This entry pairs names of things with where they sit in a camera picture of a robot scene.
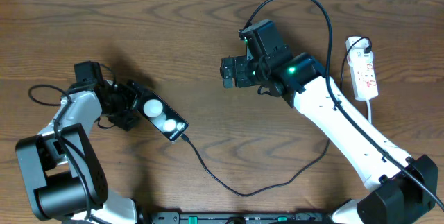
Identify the black flip smartphone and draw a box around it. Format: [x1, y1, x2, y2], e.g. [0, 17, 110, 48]
[137, 90, 189, 142]

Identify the black charging cable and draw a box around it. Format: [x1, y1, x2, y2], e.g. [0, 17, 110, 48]
[180, 37, 373, 198]

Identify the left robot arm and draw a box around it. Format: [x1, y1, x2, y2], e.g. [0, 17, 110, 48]
[15, 61, 151, 223]

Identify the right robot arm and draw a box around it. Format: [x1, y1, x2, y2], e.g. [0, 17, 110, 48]
[220, 19, 438, 223]

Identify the white USB charger adapter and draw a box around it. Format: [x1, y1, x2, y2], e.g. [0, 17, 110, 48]
[345, 36, 374, 65]

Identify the white power strip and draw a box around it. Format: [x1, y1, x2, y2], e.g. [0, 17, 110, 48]
[348, 51, 379, 101]

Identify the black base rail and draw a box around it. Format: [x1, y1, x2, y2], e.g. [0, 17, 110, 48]
[140, 212, 333, 224]

